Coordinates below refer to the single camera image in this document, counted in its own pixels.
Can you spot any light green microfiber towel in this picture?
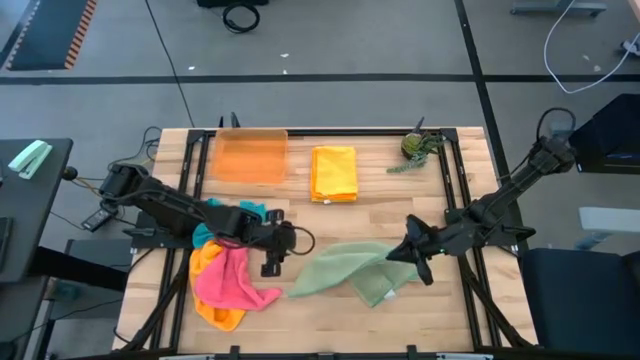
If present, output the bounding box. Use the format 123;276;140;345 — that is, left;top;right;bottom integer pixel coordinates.
287;241;421;309

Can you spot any yellow microfiber towel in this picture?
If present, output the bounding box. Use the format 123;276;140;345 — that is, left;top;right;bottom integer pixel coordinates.
313;145;359;197

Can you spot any teal blue microfiber towel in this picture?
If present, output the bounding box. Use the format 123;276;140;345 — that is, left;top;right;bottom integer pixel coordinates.
192;198;269;250

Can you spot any pink microfiber towel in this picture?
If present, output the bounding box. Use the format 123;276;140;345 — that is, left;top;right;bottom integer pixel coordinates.
194;244;284;312

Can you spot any dark blue chair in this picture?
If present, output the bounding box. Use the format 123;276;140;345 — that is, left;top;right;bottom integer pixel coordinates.
519;247;640;357

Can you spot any grey furniture base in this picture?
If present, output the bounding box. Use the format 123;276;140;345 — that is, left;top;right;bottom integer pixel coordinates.
509;0;609;19

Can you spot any black storage box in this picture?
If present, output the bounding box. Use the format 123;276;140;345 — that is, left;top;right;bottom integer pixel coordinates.
568;93;640;175

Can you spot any black metal rig frame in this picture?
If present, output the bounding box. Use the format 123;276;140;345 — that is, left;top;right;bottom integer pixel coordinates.
113;127;540;357

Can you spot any black mat with orange edge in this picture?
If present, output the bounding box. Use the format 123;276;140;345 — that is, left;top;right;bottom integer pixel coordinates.
3;0;99;71

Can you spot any black floor cable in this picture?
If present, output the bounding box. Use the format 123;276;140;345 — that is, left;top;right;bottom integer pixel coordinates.
49;125;162;231

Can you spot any coiled black cable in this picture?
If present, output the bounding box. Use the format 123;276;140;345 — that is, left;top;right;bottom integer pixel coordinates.
221;2;262;35

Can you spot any black equipment base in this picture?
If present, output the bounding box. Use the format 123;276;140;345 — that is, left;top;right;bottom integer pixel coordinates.
196;0;270;9

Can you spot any orange microfiber towel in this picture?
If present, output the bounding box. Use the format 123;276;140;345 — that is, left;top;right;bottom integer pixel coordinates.
188;239;247;332
309;147;360;204

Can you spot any white shelf board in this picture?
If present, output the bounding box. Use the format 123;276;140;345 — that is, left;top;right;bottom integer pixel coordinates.
578;207;640;235

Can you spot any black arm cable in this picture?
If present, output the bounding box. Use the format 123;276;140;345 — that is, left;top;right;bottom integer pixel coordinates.
287;224;317;257
536;106;577;142

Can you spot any small potted succulent plant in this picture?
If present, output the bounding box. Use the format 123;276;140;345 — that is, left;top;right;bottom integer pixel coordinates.
386;117;446;175

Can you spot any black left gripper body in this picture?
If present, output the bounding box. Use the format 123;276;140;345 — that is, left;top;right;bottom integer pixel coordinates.
244;209;285;279

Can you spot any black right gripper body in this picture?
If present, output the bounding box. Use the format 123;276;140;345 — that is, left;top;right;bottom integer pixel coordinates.
407;215;456;287

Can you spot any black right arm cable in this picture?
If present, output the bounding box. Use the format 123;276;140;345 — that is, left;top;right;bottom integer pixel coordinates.
536;106;577;142

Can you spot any white floor cable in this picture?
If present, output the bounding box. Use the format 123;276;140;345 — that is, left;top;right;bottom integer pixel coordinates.
543;0;640;95

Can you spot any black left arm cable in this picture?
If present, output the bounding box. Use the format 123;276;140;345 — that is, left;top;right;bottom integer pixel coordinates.
287;224;317;257

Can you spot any black flat device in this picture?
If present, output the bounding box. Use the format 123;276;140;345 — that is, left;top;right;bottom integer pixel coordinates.
0;215;15;274

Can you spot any black desk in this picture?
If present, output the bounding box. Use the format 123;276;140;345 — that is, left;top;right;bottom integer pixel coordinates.
0;138;75;285

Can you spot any long thin black cable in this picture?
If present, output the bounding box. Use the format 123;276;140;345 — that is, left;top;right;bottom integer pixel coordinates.
144;0;196;129

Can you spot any black power adapter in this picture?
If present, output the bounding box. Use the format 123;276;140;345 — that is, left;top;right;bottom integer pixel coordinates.
80;207;114;233

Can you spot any orange translucent plastic tray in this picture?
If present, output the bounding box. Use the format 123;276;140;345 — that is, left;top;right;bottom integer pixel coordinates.
209;128;290;185

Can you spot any mint green stapler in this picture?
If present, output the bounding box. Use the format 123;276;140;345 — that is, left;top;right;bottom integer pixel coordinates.
7;139;54;180

